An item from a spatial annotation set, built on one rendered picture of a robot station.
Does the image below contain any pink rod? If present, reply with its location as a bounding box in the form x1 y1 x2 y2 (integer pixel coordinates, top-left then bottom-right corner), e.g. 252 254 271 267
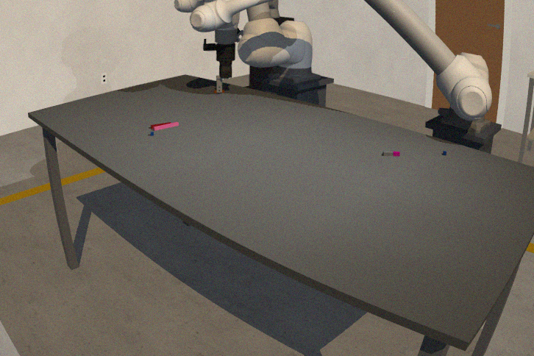
153 122 179 131

